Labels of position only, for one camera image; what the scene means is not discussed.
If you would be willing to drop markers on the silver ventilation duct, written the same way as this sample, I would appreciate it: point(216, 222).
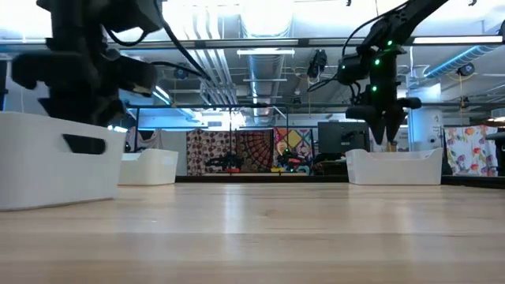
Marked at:
point(264, 87)

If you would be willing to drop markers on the white floral hanging cloth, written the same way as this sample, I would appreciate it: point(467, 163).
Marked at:
point(469, 154)

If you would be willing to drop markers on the black computer monitor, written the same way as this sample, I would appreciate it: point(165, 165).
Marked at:
point(343, 138)

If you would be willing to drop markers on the colourful patchwork quilt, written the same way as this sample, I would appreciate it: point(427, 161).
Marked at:
point(296, 138)

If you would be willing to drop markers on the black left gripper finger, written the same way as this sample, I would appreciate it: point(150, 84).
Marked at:
point(138, 77)
point(55, 71)

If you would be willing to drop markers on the black background robot arm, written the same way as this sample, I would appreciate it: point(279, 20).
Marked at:
point(227, 162)
point(292, 161)

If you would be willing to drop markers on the brown patterned hanging cloth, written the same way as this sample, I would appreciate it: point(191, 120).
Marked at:
point(205, 146)

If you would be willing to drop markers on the small yellow object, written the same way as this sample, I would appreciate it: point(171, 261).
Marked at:
point(277, 170)

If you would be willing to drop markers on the dark mandala hanging cloth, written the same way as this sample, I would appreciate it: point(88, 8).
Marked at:
point(254, 148)

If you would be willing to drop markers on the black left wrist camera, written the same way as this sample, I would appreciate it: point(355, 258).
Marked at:
point(134, 16)

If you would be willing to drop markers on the black aluminium rig frame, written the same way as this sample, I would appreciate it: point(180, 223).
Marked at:
point(221, 178)

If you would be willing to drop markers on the white round column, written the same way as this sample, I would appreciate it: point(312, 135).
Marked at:
point(428, 130)

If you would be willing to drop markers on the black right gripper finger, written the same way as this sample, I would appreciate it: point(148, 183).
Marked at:
point(410, 103)
point(359, 113)

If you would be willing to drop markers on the white strip light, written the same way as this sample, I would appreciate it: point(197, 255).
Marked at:
point(264, 52)

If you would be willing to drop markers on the black hanging camera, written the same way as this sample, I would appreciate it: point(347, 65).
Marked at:
point(317, 63)

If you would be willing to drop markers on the small red object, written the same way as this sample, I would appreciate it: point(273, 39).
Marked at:
point(232, 170)

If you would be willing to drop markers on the white plastic basket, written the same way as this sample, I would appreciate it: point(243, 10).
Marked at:
point(39, 177)
point(394, 171)
point(150, 169)

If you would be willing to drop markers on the black ceiling camera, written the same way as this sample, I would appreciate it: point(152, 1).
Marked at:
point(466, 69)
point(180, 73)

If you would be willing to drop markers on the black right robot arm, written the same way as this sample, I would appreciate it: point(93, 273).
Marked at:
point(410, 16)

